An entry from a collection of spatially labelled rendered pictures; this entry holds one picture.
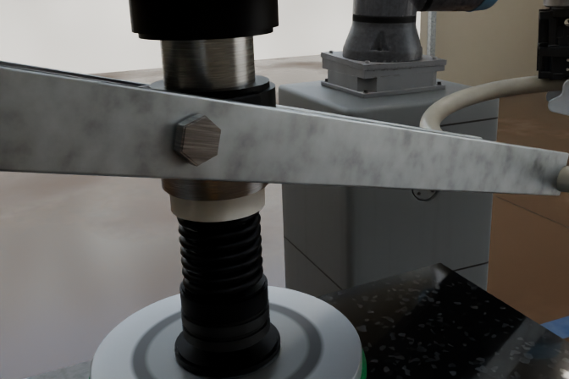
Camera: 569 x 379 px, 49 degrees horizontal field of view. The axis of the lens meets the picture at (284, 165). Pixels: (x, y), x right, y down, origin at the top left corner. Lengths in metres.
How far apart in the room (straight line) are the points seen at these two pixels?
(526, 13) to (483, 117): 5.56
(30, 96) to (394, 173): 0.29
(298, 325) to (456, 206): 1.01
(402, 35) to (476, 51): 5.19
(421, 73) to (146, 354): 1.10
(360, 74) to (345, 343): 0.97
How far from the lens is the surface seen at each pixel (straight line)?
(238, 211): 0.43
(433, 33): 6.24
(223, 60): 0.41
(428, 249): 1.50
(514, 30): 6.94
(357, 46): 1.47
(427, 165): 0.54
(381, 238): 1.41
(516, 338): 0.60
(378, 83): 1.43
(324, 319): 0.55
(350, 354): 0.50
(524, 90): 1.17
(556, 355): 0.58
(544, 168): 0.72
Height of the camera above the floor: 1.11
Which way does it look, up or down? 17 degrees down
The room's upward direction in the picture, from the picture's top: 2 degrees counter-clockwise
